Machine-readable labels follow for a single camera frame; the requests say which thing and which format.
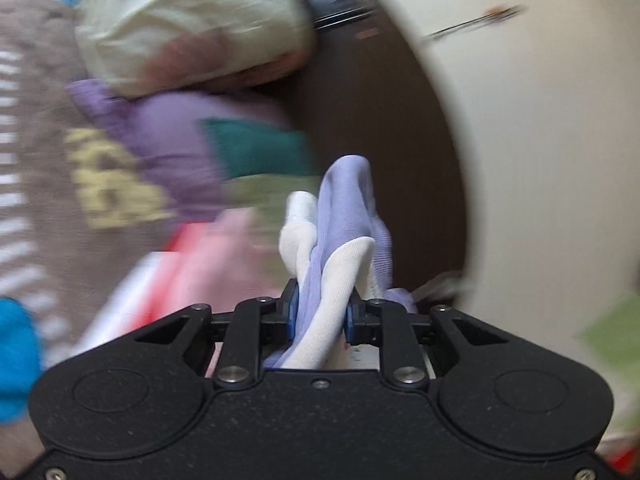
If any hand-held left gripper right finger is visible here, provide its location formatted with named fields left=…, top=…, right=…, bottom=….
left=344, top=292, right=506, bottom=392

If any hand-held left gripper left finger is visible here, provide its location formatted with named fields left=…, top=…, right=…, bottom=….
left=134, top=280, right=301, bottom=391

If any purple and cream sweatshirt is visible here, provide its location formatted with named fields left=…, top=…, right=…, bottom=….
left=262, top=155, right=418, bottom=371

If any pink cloth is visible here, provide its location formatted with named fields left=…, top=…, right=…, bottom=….
left=170, top=207, right=296, bottom=321

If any red white striped cloth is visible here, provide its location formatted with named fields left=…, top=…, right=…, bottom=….
left=75, top=222, right=211, bottom=361

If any green cloth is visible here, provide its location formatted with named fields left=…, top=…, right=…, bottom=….
left=202, top=117, right=313, bottom=181

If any dark wooden furniture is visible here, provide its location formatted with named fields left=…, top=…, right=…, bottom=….
left=260, top=0, right=476, bottom=306

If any purple cloth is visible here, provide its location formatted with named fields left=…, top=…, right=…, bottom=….
left=67, top=80, right=291, bottom=221

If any light green object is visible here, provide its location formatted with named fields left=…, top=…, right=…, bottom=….
left=575, top=295, right=640, bottom=361

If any cartoon mouse printed bedsheet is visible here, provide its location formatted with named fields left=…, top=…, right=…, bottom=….
left=0, top=0, right=201, bottom=411

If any cream floral quilt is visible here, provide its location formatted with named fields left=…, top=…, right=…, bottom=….
left=75, top=0, right=318, bottom=101

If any thin dark wall rod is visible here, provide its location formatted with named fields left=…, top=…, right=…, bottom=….
left=422, top=4, right=526, bottom=43

